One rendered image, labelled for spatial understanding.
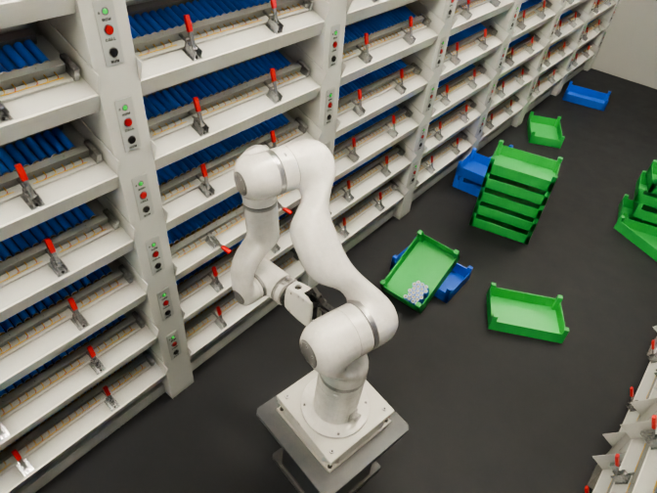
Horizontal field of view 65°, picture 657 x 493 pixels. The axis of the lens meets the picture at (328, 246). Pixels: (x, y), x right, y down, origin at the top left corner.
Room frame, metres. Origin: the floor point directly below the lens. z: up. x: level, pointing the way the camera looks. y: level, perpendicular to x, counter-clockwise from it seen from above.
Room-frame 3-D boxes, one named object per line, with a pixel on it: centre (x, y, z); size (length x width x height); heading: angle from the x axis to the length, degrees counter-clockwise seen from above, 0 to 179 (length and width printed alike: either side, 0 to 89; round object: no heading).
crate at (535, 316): (1.47, -0.85, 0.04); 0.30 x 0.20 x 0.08; 83
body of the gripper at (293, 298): (0.95, 0.06, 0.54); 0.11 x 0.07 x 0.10; 51
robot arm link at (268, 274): (1.04, 0.17, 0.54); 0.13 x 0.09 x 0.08; 51
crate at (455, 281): (1.68, -0.47, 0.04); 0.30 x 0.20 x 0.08; 53
